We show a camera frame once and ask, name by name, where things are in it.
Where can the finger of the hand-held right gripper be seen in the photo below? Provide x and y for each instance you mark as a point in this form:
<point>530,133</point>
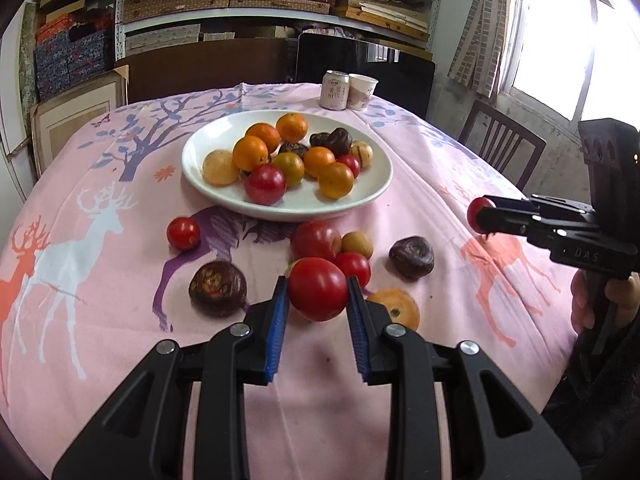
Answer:
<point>515,205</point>
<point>510,226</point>

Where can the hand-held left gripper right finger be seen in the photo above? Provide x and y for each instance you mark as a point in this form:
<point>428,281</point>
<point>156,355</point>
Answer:
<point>357,325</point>

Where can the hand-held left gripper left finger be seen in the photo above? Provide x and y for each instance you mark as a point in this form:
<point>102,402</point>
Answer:
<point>277,330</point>

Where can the red tomato with stem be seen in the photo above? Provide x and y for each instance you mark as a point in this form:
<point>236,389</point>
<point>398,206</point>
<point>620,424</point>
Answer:
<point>477,212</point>

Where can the white round plate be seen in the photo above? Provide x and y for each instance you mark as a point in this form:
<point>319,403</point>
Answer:
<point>300,206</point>

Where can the dark red tomato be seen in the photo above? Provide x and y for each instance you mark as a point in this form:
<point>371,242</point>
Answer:
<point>265,185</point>

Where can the yellow striped fruit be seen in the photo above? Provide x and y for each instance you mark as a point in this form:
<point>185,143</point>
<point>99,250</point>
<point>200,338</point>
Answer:
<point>363,152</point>

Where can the greenish orange mandarin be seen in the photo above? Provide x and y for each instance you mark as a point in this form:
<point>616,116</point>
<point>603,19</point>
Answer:
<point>290,167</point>

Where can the small yellow-orange citrus fruit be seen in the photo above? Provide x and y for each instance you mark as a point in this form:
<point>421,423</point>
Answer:
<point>265,134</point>

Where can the person's right forearm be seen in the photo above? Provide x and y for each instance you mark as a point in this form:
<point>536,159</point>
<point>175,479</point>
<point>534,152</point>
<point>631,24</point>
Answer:
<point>600,410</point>

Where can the person's right hand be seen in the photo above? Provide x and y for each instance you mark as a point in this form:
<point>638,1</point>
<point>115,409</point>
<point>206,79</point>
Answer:
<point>625,295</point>

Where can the pale orange fruit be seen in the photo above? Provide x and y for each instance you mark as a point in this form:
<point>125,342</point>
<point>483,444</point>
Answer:
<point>397,307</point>

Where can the large dark water chestnut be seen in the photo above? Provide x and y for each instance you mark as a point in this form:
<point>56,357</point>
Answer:
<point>411,257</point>
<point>217,287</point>

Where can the small tan round fruit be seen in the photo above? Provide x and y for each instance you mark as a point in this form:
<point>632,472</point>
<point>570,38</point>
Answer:
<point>357,245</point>

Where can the dark wooden chair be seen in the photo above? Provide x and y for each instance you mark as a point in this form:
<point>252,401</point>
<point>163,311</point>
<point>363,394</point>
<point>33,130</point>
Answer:
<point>510,122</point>

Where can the pink deer print tablecloth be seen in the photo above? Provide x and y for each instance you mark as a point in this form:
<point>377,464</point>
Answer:
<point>315,410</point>

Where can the large red tomato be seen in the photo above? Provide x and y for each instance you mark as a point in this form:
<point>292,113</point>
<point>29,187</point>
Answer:
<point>315,237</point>

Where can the small red tomato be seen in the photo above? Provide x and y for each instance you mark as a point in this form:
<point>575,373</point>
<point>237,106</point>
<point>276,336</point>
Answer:
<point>183,233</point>

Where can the window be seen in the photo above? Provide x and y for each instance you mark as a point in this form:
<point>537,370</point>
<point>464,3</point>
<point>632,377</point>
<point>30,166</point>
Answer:
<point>550,35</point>

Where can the black glossy panel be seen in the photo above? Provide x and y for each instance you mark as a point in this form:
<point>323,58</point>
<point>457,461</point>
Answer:
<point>400,75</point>

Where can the checked curtain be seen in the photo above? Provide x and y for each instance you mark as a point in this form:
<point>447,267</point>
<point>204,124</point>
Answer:
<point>480,35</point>

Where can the printed paper cup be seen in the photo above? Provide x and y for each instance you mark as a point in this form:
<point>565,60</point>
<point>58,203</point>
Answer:
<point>361,92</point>

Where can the pink drink can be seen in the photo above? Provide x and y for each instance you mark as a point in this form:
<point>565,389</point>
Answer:
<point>335,91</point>

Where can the stack of light wooden boxes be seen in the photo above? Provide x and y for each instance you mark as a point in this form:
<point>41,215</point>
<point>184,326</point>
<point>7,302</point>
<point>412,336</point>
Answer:
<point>385,15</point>

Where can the dark brown wooden board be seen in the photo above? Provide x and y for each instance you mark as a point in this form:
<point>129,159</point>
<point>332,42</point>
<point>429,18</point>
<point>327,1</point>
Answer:
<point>210,67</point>

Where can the framed picture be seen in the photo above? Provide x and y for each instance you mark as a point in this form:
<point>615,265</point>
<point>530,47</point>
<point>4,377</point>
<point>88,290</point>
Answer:
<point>65,130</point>

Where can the grey patterned box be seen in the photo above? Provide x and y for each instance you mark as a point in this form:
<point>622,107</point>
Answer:
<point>160,40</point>

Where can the white metal shelf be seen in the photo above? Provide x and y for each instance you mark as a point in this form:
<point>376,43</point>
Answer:
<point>225,17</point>

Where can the stack of blue patterned boxes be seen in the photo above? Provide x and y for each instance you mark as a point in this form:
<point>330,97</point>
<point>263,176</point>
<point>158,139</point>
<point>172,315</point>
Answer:
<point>65,60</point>

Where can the white panel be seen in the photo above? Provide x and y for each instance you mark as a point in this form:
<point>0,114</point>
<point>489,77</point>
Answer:
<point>12,110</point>

